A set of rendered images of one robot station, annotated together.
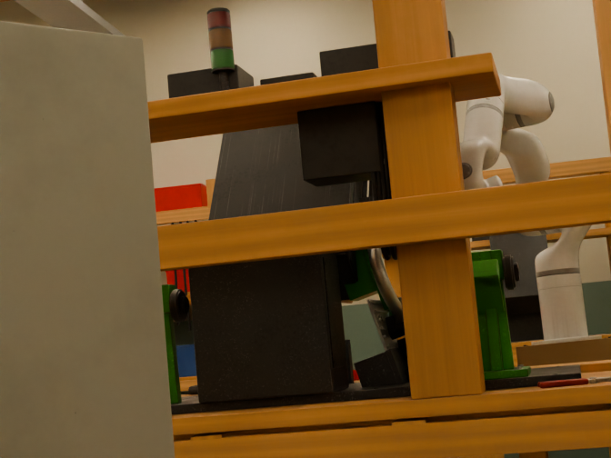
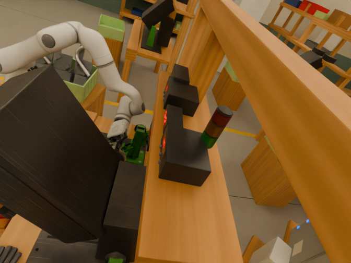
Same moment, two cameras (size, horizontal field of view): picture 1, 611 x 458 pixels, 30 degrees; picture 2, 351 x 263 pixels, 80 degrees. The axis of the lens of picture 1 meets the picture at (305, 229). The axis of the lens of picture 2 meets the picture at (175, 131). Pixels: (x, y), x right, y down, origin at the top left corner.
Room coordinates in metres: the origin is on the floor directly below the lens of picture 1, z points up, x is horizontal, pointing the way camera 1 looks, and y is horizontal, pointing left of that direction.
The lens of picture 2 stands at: (2.70, 0.56, 2.01)
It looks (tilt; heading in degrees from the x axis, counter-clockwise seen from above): 38 degrees down; 241
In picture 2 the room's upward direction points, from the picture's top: 24 degrees clockwise
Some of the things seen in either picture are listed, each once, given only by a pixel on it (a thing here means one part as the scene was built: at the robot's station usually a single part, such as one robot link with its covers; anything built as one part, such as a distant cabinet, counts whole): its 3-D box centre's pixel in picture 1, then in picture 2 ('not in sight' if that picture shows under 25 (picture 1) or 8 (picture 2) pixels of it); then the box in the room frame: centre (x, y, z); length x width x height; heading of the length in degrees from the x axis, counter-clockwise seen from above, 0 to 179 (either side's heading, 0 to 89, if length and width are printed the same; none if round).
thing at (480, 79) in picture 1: (285, 104); (184, 133); (2.37, 0.02, 1.52); 0.90 x 0.25 x 0.04; 77
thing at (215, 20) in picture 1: (218, 20); (222, 116); (2.35, 0.14, 1.71); 0.05 x 0.05 x 0.04
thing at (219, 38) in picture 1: (220, 41); (214, 127); (2.35, 0.14, 1.67); 0.05 x 0.05 x 0.05
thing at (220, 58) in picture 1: (222, 61); (208, 138); (2.35, 0.14, 1.62); 0.05 x 0.05 x 0.05
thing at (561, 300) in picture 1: (562, 308); not in sight; (3.12, -0.69, 1.04); 0.19 x 0.19 x 0.18
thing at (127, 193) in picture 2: (269, 318); (126, 211); (2.51, 0.10, 1.07); 0.30 x 0.18 x 0.34; 77
